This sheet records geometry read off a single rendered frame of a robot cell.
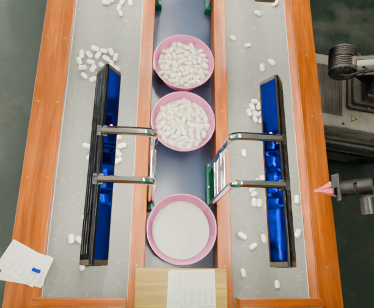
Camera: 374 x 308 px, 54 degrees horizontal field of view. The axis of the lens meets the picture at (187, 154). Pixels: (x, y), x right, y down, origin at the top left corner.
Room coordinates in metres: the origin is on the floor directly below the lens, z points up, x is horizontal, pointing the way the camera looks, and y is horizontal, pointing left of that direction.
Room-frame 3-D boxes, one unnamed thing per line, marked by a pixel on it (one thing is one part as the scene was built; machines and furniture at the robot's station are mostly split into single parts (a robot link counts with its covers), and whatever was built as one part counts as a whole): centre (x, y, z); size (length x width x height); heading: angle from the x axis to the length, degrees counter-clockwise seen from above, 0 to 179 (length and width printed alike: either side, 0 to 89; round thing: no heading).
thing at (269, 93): (0.44, -0.29, 1.08); 0.62 x 0.08 x 0.07; 19
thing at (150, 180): (0.29, 0.17, 0.90); 0.20 x 0.19 x 0.45; 19
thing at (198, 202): (0.19, -0.08, 0.72); 0.27 x 0.27 x 0.10
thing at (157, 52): (0.87, 0.15, 0.72); 0.27 x 0.27 x 0.10
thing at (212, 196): (0.42, -0.21, 0.90); 0.20 x 0.19 x 0.45; 19
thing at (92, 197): (0.26, 0.24, 1.08); 0.62 x 0.08 x 0.07; 19
